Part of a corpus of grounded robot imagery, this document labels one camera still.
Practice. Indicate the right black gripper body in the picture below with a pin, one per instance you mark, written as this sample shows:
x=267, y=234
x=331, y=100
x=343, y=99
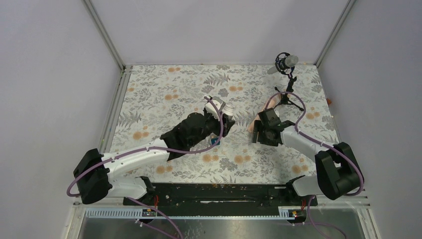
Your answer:
x=264, y=138

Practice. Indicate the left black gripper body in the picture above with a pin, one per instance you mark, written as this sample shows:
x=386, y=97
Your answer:
x=213, y=124

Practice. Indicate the white pill bottle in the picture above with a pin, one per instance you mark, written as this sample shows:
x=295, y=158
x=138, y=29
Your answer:
x=228, y=110

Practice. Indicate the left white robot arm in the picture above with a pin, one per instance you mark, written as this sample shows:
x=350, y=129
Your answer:
x=99, y=176

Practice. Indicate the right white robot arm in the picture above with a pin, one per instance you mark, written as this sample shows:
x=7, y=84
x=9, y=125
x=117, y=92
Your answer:
x=337, y=171

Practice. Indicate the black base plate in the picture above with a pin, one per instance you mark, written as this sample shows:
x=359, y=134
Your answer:
x=182, y=199

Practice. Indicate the right aluminium frame rail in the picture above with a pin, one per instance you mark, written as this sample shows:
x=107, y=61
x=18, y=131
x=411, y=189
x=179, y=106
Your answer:
x=335, y=31

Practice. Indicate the aluminium frame rail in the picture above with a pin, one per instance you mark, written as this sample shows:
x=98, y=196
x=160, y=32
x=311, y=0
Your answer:
x=103, y=33
x=335, y=31

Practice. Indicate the left aluminium frame rail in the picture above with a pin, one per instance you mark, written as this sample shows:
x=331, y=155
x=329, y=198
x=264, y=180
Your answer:
x=103, y=33

